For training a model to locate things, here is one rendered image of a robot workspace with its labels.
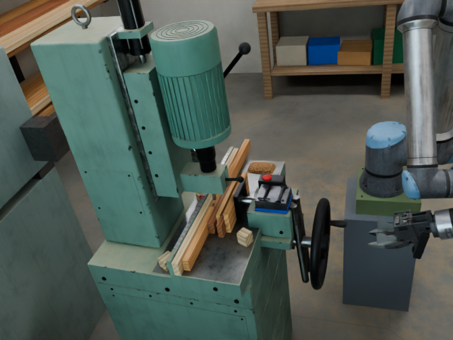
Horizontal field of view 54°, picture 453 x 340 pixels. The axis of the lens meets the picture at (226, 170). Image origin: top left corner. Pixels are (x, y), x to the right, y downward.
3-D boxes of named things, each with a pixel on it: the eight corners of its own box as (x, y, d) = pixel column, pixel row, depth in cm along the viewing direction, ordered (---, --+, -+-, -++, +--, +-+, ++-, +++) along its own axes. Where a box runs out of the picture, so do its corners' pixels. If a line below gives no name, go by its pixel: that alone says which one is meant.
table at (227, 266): (275, 306, 121) (274, 291, 117) (173, 289, 131) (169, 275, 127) (311, 176, 167) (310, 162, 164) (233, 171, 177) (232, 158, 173)
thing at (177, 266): (180, 276, 126) (177, 264, 124) (174, 275, 127) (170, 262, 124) (240, 158, 172) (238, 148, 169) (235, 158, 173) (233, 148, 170)
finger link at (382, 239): (363, 233, 144) (391, 224, 141) (369, 246, 147) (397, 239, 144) (365, 239, 142) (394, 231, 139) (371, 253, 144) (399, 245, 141)
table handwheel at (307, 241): (322, 311, 136) (322, 235, 122) (259, 300, 143) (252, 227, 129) (334, 251, 160) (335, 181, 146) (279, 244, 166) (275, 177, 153)
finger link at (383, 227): (367, 216, 150) (394, 216, 144) (372, 229, 153) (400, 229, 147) (364, 222, 148) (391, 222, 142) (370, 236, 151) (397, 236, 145)
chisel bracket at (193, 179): (224, 199, 139) (220, 177, 134) (183, 195, 144) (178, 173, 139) (231, 185, 145) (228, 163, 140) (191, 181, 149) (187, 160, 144)
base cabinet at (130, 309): (272, 427, 176) (254, 312, 136) (142, 393, 195) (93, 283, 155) (293, 330, 210) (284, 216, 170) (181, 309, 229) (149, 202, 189)
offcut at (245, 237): (253, 241, 134) (252, 231, 132) (246, 247, 132) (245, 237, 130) (245, 236, 136) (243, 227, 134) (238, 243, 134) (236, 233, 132)
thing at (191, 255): (190, 271, 127) (187, 261, 125) (184, 270, 128) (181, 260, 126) (251, 147, 178) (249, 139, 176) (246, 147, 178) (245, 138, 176)
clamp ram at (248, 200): (259, 221, 140) (256, 199, 135) (236, 218, 143) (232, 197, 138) (265, 203, 147) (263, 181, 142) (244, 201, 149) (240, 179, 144)
